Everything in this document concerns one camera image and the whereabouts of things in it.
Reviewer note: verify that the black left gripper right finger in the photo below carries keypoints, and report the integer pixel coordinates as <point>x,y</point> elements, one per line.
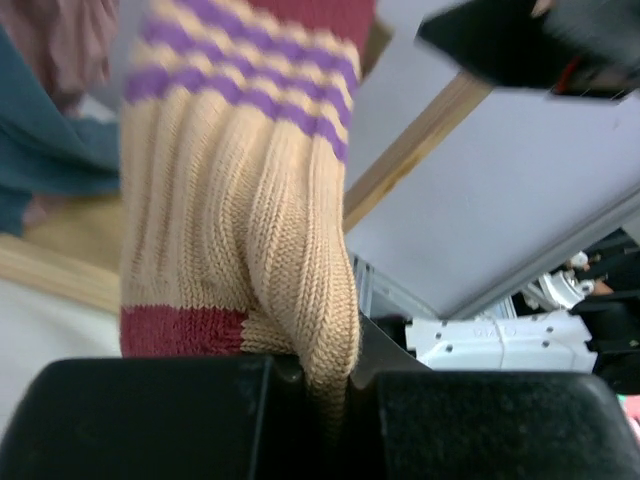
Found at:
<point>410,422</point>

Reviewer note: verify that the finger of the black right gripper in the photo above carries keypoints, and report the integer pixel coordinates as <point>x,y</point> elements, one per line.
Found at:
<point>569,48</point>

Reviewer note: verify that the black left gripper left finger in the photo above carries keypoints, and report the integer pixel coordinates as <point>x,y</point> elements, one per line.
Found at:
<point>173,418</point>

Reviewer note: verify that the beige purple striped sock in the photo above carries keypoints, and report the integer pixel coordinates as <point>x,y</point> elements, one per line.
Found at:
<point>234,138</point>

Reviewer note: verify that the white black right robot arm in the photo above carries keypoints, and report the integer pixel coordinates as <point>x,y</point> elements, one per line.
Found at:
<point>494,146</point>

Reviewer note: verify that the teal blue cloth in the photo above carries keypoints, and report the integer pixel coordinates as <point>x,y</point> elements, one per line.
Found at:
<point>45,152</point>

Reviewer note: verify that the pink ruffled cloth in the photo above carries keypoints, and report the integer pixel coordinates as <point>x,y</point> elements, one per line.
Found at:
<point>66,45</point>

